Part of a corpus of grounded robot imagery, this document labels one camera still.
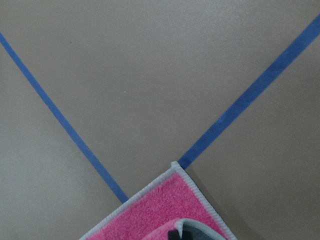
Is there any blue tape strip lengthwise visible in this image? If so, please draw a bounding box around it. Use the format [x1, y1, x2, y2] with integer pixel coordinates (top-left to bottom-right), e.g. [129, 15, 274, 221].
[178, 16, 320, 170]

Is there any pink and grey towel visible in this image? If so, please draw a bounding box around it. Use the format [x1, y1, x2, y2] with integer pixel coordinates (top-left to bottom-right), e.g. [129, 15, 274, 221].
[82, 161, 236, 240]

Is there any brown table mat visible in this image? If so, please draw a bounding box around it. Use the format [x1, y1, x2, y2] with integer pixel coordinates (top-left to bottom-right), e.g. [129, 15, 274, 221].
[0, 0, 320, 240]

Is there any blue tape strip crosswise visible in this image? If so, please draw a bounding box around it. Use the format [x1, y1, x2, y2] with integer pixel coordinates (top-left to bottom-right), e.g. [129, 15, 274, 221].
[0, 34, 129, 203]

